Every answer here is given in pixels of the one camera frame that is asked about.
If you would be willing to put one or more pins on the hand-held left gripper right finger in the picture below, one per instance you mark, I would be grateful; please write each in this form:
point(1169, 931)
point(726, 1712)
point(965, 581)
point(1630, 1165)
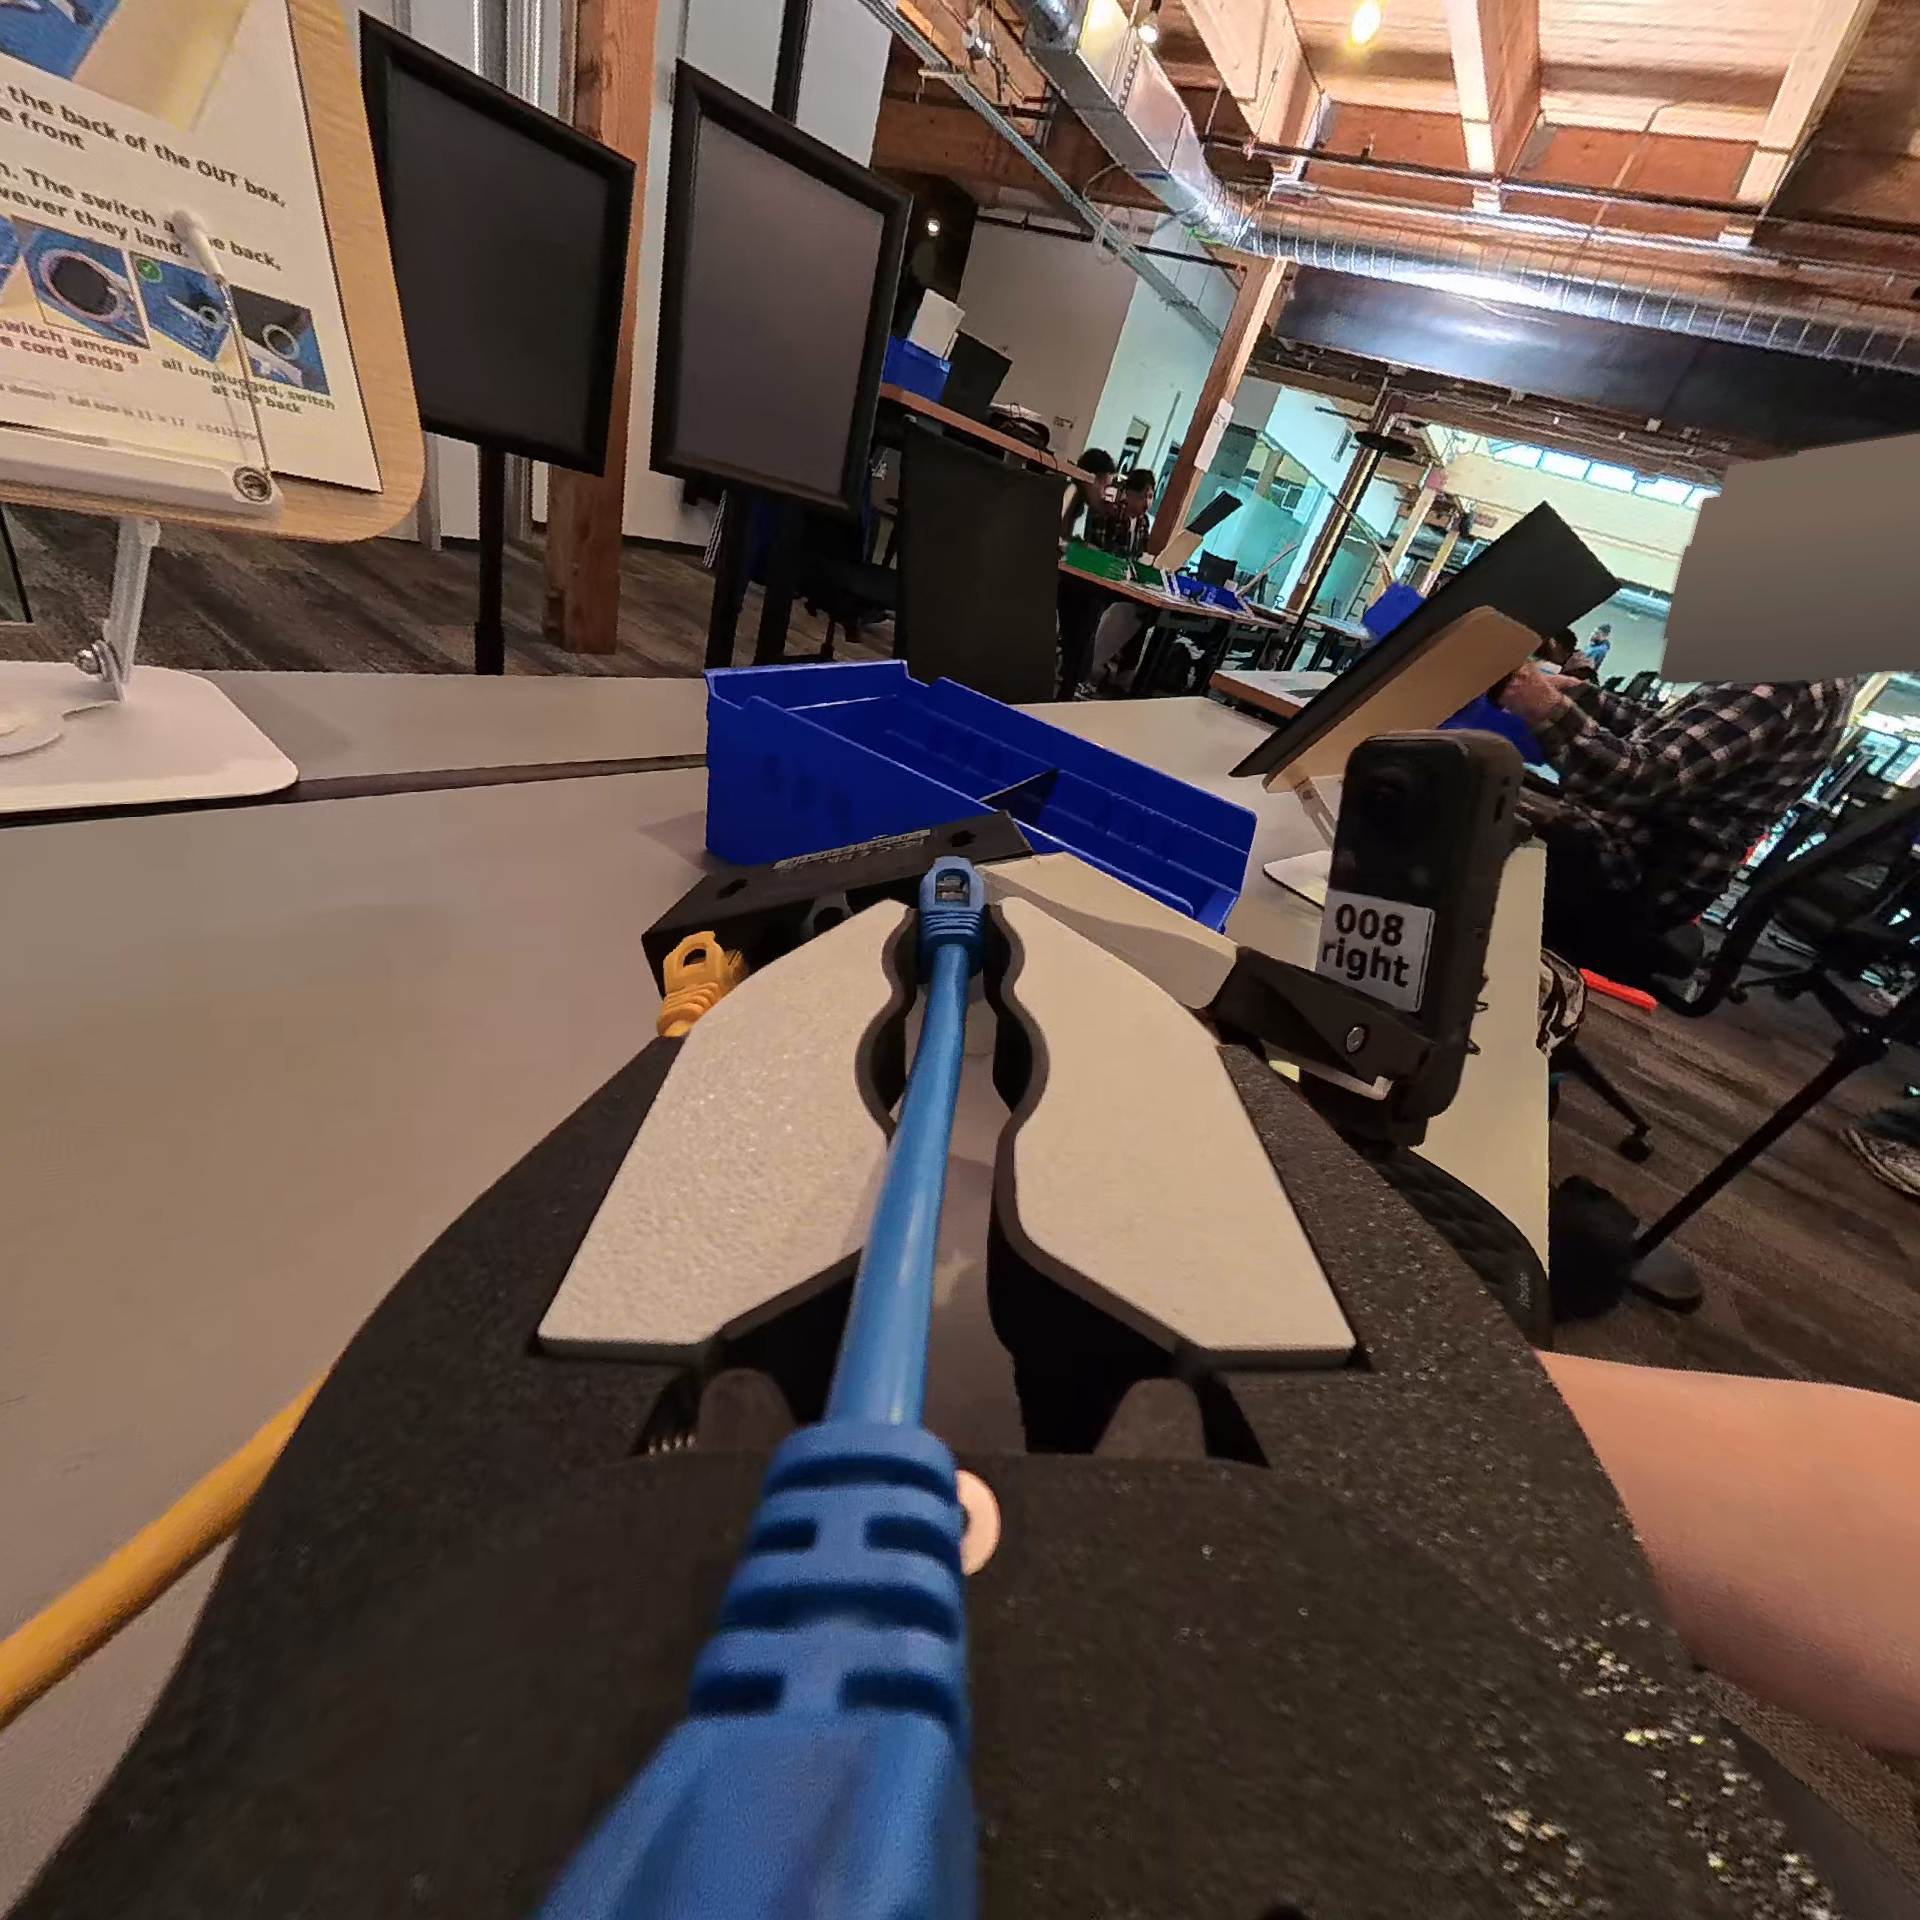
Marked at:
point(1186, 1187)

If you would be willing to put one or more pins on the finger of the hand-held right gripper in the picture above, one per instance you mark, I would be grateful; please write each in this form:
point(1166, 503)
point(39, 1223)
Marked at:
point(1155, 940)

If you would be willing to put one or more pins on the white stand base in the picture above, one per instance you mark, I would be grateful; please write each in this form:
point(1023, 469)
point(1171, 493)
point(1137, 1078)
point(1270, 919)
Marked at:
point(121, 747)

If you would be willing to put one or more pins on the black tripod pole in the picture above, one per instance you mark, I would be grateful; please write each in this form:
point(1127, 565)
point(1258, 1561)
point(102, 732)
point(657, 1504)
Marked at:
point(1773, 1126)

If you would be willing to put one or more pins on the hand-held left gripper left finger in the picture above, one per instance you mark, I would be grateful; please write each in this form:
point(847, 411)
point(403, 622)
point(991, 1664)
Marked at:
point(707, 1171)

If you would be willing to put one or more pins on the silver ventilation duct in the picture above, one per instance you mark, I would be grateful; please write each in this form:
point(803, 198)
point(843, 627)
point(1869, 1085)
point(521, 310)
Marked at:
point(1200, 152)

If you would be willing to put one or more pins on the black network switch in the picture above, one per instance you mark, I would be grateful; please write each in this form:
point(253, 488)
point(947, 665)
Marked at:
point(813, 880)

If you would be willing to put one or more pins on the black office chair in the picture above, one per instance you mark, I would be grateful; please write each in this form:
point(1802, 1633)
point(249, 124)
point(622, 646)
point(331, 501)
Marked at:
point(985, 572)

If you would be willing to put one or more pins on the blue plastic bin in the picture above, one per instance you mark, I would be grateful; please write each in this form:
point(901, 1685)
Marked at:
point(901, 767)
point(914, 366)

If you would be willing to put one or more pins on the wooden pillar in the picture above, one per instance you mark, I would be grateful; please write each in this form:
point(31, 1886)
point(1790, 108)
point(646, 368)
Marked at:
point(602, 301)

